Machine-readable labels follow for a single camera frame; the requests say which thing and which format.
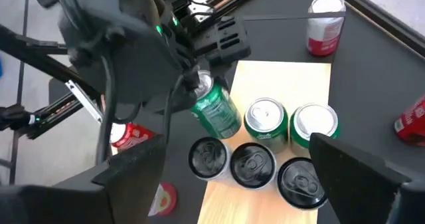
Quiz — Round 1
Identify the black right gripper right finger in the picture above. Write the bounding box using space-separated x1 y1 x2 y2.
308 132 413 224

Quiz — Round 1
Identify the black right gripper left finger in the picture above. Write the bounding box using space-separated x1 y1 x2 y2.
91 136 167 224

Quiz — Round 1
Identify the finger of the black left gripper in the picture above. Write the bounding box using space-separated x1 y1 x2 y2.
209 63 233 92
181 69 204 94

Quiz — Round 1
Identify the pink silver sparkling water can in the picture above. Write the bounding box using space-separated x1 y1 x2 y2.
305 0 347 58
147 182 179 217

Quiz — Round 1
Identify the green Sprite can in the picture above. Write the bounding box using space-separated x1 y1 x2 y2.
189 69 242 140
243 96 290 154
289 102 341 157

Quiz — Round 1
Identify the silver Celsius energy drink can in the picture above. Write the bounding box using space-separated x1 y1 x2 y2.
187 136 233 181
229 142 278 190
277 156 329 211

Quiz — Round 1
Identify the red cola can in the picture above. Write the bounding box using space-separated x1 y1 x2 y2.
109 122 157 154
393 96 425 148

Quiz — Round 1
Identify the wooden board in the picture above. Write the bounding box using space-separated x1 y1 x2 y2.
197 13 347 224

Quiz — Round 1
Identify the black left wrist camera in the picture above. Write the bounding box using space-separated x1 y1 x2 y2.
194 16 252 66

